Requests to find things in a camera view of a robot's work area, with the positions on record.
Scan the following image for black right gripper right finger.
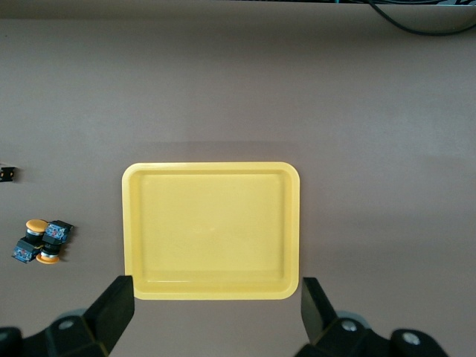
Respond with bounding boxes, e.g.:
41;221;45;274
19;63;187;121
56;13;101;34
296;277;396;357

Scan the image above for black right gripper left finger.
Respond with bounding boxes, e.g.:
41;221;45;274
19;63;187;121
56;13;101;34
22;274;136;357

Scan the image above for yellow mushroom pushbutton black body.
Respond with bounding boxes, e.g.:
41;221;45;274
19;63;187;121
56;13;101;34
36;219;75;266
10;218;50;266

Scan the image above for yellow plastic tray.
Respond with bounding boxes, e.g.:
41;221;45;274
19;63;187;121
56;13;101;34
121;161;301;301

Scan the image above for red pushbutton orange striped body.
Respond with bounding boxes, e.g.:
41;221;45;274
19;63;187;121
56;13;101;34
0;166;19;184

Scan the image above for brown table cover sheet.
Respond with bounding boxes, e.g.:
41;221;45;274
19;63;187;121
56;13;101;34
0;5;476;357

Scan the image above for black looped cable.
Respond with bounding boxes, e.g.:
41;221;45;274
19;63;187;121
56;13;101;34
366;0;476;37

